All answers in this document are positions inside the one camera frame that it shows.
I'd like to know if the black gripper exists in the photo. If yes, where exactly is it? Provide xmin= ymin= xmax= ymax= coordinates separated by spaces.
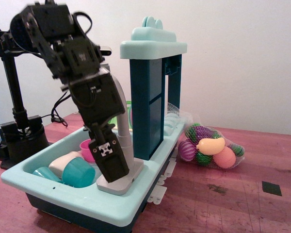
xmin=68 ymin=71 xmax=129 ymax=183

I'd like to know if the black camera stand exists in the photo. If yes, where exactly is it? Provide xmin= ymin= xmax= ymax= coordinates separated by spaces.
xmin=0 ymin=29 xmax=49 ymax=170

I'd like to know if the pink toy cup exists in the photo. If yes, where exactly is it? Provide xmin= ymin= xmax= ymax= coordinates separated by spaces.
xmin=80 ymin=139 xmax=95 ymax=163

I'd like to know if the cream toy dish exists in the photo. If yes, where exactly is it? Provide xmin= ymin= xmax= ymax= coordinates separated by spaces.
xmin=48 ymin=151 xmax=83 ymax=179

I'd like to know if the teal toy sink basin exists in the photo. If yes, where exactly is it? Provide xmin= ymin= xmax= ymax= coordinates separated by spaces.
xmin=1 ymin=118 xmax=185 ymax=233

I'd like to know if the green toy plate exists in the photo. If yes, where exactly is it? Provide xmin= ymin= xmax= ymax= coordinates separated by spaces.
xmin=108 ymin=100 xmax=132 ymax=128

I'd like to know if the orange toy egg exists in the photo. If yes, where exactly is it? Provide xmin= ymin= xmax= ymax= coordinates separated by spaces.
xmin=213 ymin=147 xmax=236 ymax=168

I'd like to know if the black tape square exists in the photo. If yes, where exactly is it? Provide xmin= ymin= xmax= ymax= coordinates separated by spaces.
xmin=262 ymin=181 xmax=282 ymax=196

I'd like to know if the grey toy faucet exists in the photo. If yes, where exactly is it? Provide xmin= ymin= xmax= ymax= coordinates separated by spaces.
xmin=96 ymin=76 xmax=144 ymax=196

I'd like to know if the light blue toy cup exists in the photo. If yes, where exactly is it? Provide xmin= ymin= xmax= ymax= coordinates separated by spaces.
xmin=32 ymin=166 xmax=62 ymax=183

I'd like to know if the grey depth camera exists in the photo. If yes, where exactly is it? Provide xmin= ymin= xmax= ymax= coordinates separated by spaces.
xmin=100 ymin=46 xmax=112 ymax=56

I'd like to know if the dark teal shelf tower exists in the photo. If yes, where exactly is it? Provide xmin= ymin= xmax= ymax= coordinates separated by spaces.
xmin=120 ymin=17 xmax=187 ymax=160

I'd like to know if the yellow toy mango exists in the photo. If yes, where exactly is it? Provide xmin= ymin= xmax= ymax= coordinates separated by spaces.
xmin=196 ymin=137 xmax=225 ymax=155

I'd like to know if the black cable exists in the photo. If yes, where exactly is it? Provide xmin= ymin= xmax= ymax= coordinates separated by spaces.
xmin=41 ymin=92 xmax=73 ymax=128

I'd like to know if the mesh bag of toy food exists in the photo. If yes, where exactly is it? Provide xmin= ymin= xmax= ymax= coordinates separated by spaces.
xmin=164 ymin=103 xmax=245 ymax=169

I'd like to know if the teal toy pot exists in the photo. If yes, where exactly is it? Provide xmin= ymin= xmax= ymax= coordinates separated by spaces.
xmin=62 ymin=157 xmax=96 ymax=188

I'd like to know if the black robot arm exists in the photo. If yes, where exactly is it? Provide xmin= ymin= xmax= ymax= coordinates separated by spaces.
xmin=10 ymin=1 xmax=129 ymax=183

